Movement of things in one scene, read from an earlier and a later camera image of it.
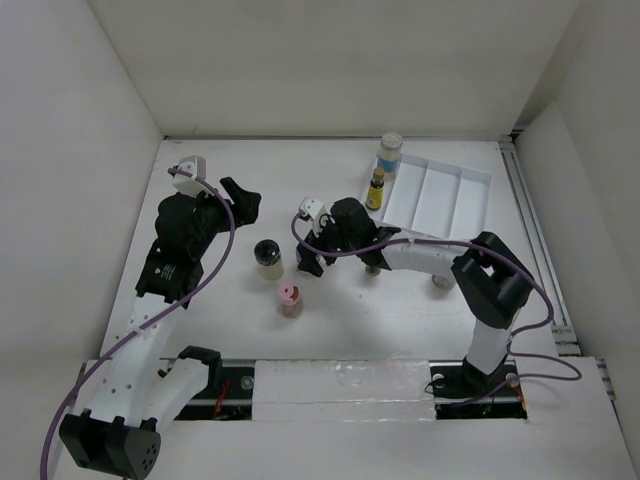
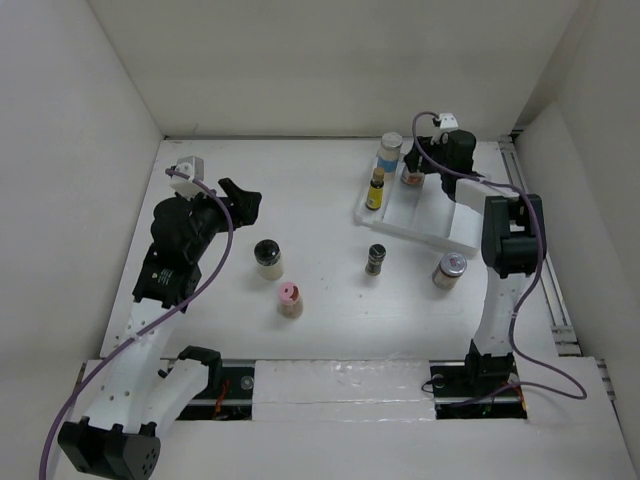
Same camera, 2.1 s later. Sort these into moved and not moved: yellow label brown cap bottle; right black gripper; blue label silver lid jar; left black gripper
Moved: right black gripper
Not moved: blue label silver lid jar; left black gripper; yellow label brown cap bottle
